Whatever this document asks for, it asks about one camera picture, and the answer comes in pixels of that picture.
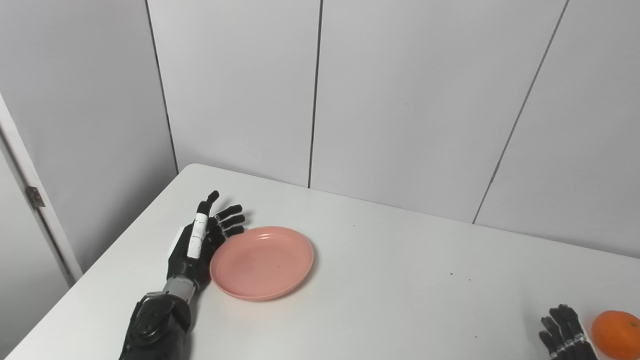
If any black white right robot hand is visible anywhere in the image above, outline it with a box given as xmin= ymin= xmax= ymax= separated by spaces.
xmin=538 ymin=304 xmax=598 ymax=360

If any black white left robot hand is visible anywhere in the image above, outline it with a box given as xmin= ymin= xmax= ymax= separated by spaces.
xmin=166 ymin=190 xmax=247 ymax=293

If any orange fruit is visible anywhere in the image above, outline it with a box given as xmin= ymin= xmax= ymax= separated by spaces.
xmin=591 ymin=310 xmax=640 ymax=360

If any pink round plate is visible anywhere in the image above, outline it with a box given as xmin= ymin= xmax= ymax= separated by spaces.
xmin=209 ymin=226 xmax=315 ymax=302

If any metal door hinge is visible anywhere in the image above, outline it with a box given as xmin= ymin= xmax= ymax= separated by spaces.
xmin=25 ymin=186 xmax=46 ymax=209

